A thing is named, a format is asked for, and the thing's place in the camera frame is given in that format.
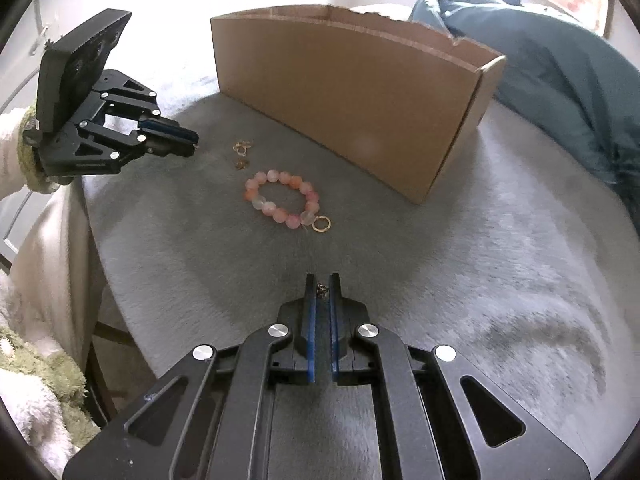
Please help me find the gold butterfly outline charm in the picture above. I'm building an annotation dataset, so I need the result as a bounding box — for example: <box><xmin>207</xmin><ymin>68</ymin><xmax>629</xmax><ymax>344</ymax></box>
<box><xmin>233</xmin><ymin>140</ymin><xmax>254</xmax><ymax>157</ymax></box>

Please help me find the grey bed blanket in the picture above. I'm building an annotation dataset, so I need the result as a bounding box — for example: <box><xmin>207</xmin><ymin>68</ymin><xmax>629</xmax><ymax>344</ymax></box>
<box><xmin>82</xmin><ymin>94</ymin><xmax>639</xmax><ymax>474</ymax></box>

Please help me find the pink bead bracelet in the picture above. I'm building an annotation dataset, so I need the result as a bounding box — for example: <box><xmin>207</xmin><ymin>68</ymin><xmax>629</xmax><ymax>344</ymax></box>
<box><xmin>243</xmin><ymin>168</ymin><xmax>321</xmax><ymax>230</ymax></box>

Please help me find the teal duvet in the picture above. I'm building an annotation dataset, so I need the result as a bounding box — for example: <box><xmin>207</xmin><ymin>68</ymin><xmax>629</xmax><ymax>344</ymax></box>
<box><xmin>409</xmin><ymin>0</ymin><xmax>639</xmax><ymax>220</ymax></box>

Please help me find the small gold butterfly charm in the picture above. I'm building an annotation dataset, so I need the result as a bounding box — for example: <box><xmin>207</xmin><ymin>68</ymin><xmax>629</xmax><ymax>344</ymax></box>
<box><xmin>235</xmin><ymin>159</ymin><xmax>250</xmax><ymax>170</ymax></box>

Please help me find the brown cardboard box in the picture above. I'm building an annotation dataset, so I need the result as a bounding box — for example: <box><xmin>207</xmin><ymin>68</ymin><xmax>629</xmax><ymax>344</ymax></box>
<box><xmin>210</xmin><ymin>4</ymin><xmax>506</xmax><ymax>204</ymax></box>

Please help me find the white fluffy sleeve right forearm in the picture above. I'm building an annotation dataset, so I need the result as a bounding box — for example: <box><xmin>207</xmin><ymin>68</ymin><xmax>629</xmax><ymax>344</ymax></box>
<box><xmin>1</xmin><ymin>274</ymin><xmax>99</xmax><ymax>479</ymax></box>

